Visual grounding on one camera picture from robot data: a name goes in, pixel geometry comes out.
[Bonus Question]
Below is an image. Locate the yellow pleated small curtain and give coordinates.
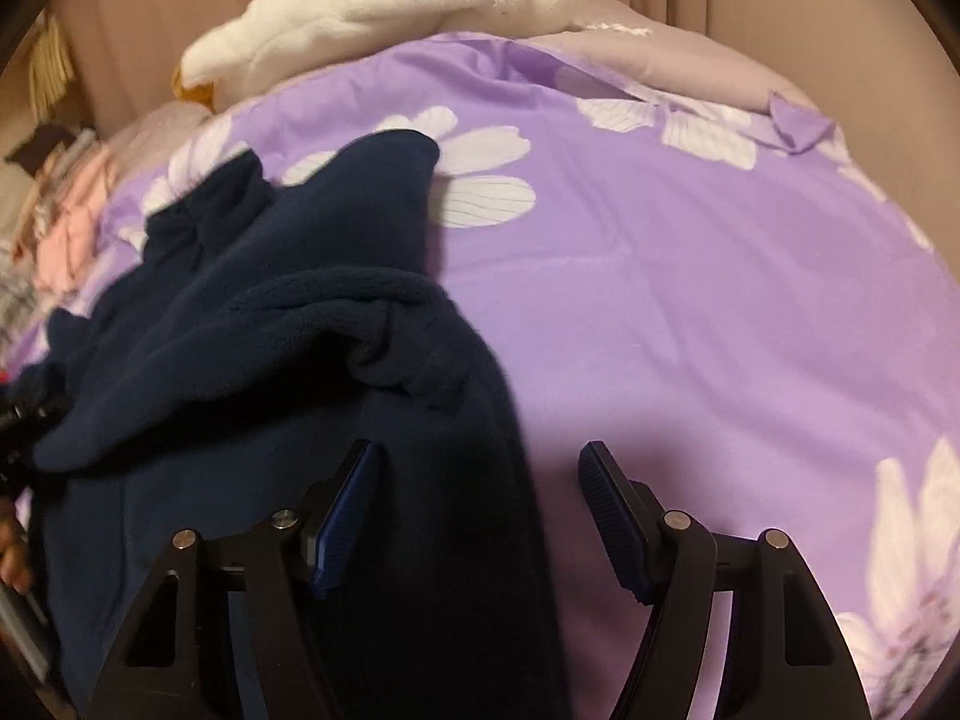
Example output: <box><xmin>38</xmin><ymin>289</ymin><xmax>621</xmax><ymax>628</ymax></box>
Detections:
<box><xmin>28</xmin><ymin>11</ymin><xmax>76</xmax><ymax>124</ymax></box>

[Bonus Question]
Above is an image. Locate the white goose plush toy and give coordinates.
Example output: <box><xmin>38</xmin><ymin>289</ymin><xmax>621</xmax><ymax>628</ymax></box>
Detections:
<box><xmin>172</xmin><ymin>0</ymin><xmax>579</xmax><ymax>110</ymax></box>

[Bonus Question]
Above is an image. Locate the navy fleece jacket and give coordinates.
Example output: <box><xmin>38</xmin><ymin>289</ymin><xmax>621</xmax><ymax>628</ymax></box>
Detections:
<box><xmin>7</xmin><ymin>130</ymin><xmax>569</xmax><ymax>718</ymax></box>

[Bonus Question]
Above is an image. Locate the purple floral bed sheet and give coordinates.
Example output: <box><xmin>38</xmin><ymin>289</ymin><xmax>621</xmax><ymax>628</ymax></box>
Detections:
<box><xmin>2</xmin><ymin>34</ymin><xmax>958</xmax><ymax>718</ymax></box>

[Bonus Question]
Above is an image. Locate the pile of folded clothes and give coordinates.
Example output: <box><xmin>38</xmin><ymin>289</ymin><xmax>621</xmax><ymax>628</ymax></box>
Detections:
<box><xmin>8</xmin><ymin>124</ymin><xmax>117</xmax><ymax>298</ymax></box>

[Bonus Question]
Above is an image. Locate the person's left hand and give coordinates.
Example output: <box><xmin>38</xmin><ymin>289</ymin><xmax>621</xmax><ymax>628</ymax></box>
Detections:
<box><xmin>0</xmin><ymin>497</ymin><xmax>34</xmax><ymax>595</ymax></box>

